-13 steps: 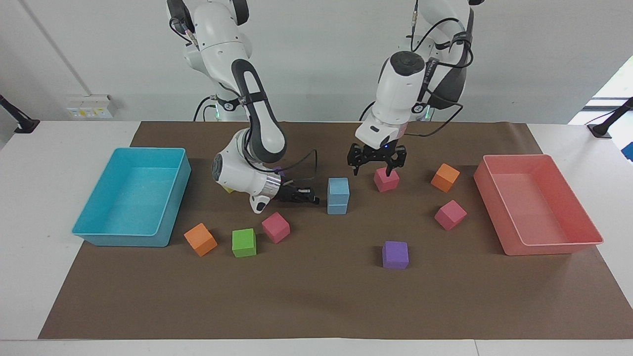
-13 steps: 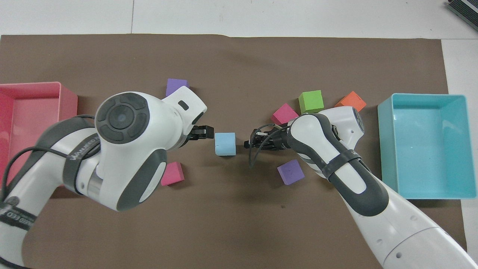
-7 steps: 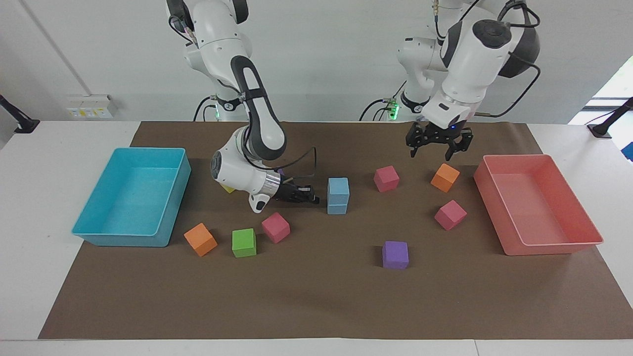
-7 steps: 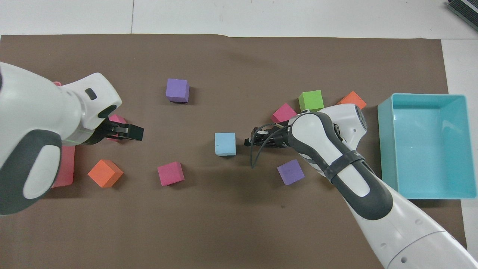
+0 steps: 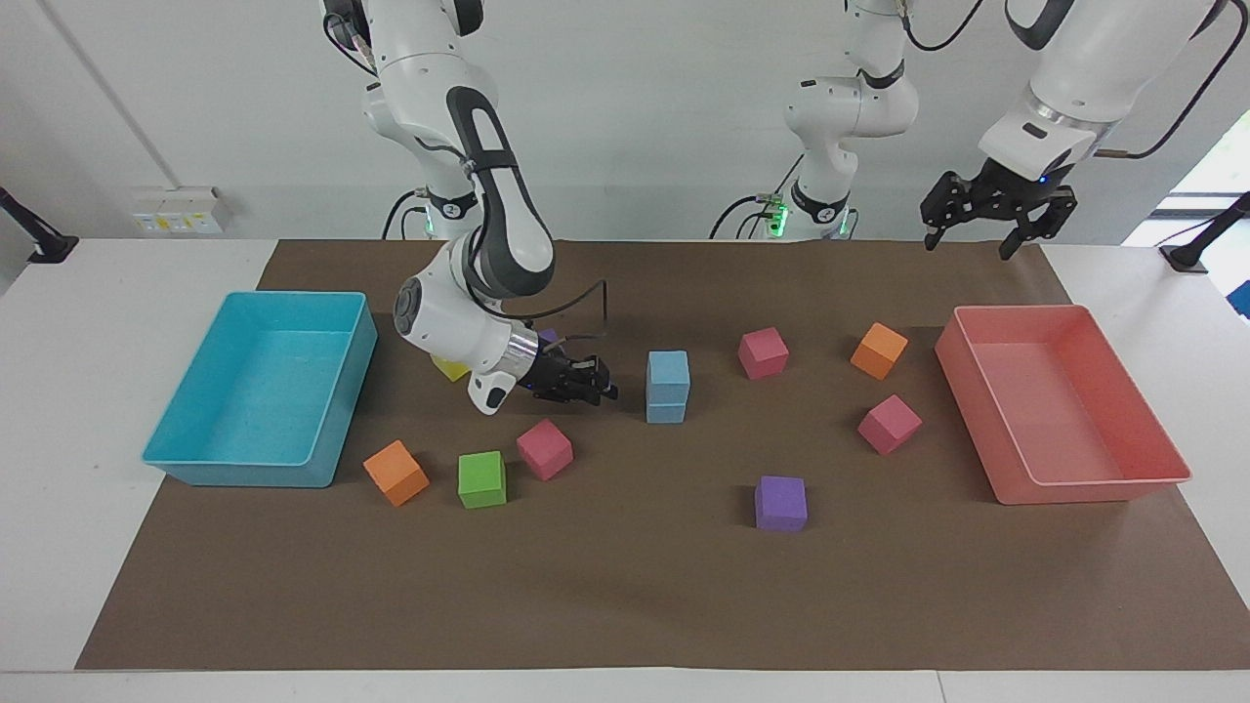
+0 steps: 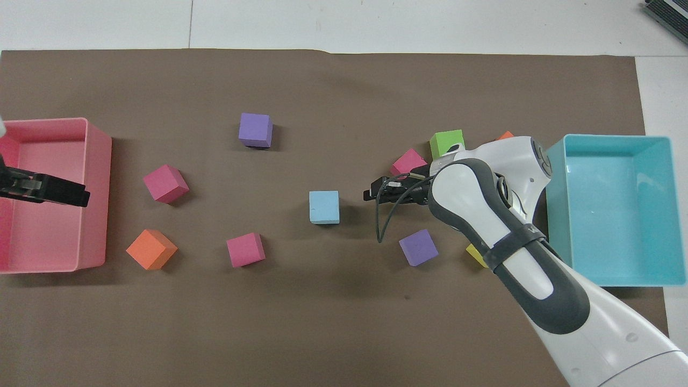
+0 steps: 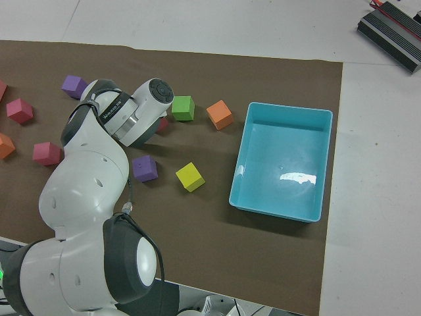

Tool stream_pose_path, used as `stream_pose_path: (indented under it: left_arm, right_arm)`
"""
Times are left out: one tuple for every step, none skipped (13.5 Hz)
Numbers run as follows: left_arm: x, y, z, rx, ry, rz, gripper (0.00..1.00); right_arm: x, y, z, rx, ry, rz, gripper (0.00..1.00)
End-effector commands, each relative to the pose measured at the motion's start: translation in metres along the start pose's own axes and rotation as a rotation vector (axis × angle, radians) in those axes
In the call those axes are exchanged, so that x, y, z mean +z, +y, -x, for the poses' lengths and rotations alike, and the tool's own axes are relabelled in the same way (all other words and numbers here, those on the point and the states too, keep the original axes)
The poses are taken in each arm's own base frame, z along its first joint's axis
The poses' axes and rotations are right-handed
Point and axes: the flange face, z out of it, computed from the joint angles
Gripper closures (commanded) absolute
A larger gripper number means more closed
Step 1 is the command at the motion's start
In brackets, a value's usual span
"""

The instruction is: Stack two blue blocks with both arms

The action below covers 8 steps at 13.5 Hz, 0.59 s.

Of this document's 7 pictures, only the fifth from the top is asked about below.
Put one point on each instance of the orange block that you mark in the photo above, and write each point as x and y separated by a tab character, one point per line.
879	351
395	474

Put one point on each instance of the pink block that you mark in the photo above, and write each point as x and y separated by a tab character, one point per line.
763	353
890	425
544	450

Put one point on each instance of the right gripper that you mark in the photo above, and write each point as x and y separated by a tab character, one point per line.
553	373

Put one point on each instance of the black stand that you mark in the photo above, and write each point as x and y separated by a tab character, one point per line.
44	244
1196	249

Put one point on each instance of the yellow block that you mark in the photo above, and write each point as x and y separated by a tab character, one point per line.
450	370

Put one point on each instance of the white wall socket box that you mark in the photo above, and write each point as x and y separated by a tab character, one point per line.
181	210

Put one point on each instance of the pink plastic bin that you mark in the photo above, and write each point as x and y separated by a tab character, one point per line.
1064	410

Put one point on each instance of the blue plastic bin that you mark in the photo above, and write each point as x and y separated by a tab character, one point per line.
249	391

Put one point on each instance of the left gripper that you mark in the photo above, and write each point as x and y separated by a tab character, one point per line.
1011	186

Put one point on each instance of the blue block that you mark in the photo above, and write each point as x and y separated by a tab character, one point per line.
664	413
668	376

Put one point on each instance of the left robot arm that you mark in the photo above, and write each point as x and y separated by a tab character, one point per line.
1094	59

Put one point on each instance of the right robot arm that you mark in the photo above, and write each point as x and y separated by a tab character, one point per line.
444	322

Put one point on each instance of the green block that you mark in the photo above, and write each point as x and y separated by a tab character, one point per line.
482	480

